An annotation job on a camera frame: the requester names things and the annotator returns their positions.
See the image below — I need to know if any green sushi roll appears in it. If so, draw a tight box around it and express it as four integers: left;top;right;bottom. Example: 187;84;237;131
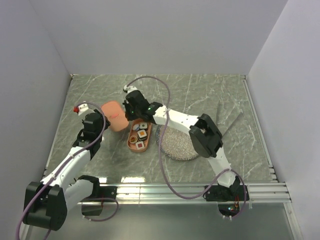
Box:
139;122;149;131

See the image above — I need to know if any pink lunch box lid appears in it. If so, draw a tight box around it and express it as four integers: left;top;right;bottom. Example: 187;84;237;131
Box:
101;100;129;132

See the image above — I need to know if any pink lunch box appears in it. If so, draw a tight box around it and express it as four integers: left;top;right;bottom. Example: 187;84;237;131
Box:
127;119;152;153

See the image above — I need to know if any orange sushi roll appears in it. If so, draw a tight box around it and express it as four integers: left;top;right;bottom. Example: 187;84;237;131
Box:
137;129;148;141

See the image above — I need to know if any small noodle soup cup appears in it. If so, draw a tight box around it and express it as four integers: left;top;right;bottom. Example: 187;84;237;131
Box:
128;135;138;144

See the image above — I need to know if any red sushi roll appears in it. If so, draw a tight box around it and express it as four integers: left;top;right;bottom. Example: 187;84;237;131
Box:
135;141;145;150

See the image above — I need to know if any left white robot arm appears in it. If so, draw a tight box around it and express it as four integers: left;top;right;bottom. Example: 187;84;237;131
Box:
22;109;110;231

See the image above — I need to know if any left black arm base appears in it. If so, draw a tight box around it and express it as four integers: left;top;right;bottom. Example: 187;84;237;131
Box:
77;175;119;222

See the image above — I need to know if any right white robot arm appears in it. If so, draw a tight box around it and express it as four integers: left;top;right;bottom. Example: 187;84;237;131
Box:
123;86;247;201

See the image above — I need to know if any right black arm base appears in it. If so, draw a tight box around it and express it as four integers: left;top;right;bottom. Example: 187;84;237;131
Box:
202;185;250;202

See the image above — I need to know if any speckled round plate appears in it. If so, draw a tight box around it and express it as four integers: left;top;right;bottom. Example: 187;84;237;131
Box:
155;125;200;162

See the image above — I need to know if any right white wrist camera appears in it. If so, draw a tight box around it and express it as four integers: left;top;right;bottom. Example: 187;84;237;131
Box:
123;85;138;94

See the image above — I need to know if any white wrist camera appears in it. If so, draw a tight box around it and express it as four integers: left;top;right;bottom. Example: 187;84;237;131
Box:
73;101;92;117
123;85;138;94

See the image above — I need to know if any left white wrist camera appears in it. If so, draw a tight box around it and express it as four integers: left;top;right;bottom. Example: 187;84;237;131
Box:
73;101;92;117

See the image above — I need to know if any aluminium front rail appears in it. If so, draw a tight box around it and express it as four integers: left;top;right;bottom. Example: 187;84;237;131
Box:
29;182;292;206

